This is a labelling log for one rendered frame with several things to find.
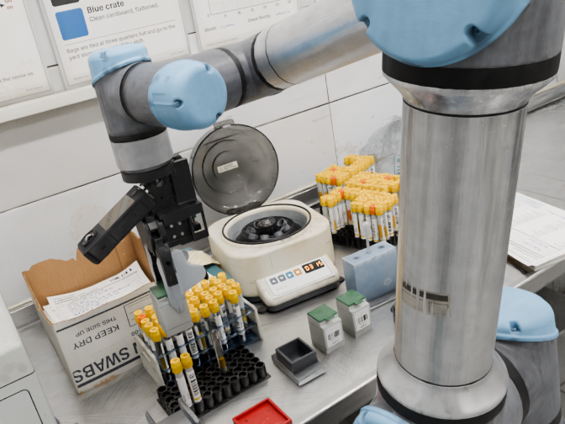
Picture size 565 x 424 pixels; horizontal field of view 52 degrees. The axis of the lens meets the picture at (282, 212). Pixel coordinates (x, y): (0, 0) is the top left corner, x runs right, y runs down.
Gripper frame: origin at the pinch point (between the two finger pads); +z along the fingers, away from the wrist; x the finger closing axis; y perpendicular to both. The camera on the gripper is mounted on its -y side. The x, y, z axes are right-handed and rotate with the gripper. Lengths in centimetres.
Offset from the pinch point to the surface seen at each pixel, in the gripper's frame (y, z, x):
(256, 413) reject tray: 7.2, 21.8, -5.7
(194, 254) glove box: 15.5, 12.9, 37.0
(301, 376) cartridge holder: 16.6, 20.6, -4.3
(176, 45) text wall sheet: 29, -28, 57
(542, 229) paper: 82, 20, 2
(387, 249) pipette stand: 44.1, 11.9, 6.5
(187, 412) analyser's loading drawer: -2.8, 16.5, -4.5
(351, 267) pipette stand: 35.9, 12.6, 7.1
